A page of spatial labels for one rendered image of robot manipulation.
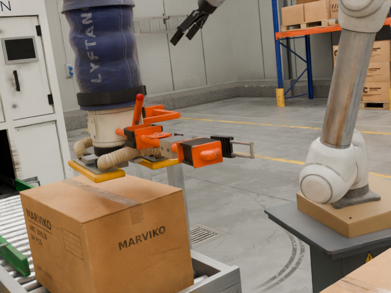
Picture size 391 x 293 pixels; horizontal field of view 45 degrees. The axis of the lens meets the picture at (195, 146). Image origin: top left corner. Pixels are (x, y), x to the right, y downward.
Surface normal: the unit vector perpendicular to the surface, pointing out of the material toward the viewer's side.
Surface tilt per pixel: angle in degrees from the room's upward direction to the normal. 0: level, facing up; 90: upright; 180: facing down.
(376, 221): 90
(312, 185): 101
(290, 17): 92
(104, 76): 78
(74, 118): 90
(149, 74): 90
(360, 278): 0
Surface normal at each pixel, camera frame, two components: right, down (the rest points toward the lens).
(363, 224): 0.30, 0.16
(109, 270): 0.62, 0.09
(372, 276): -0.11, -0.97
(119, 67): 0.37, -0.12
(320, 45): -0.79, 0.21
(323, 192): -0.62, 0.39
